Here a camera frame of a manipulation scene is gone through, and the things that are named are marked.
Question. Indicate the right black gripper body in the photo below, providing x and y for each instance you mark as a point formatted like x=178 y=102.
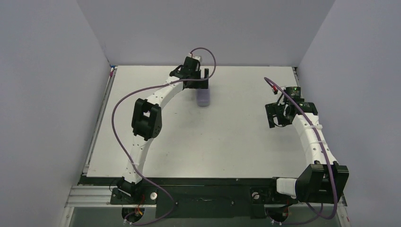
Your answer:
x=273 y=113

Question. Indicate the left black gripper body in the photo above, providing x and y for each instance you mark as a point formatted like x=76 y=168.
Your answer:
x=198 y=82

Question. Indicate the purple zippered umbrella case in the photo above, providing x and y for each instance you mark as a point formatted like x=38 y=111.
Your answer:
x=203 y=97

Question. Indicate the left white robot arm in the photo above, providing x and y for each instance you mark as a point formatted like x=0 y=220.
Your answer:
x=146 y=122

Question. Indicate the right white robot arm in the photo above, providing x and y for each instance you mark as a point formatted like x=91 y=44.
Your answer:
x=324 y=179

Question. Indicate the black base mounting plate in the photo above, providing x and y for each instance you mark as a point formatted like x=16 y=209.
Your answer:
x=255 y=197

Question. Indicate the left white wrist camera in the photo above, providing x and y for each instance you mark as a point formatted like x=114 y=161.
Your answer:
x=197 y=57

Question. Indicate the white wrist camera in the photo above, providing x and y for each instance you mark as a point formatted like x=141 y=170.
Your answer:
x=197 y=57
x=277 y=90

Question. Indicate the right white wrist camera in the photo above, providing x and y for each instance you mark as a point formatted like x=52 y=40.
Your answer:
x=277 y=90

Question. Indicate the aluminium left side rail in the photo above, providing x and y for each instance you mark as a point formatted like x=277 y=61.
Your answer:
x=99 y=119

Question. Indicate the aluminium front rail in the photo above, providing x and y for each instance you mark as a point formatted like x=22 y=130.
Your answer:
x=102 y=196

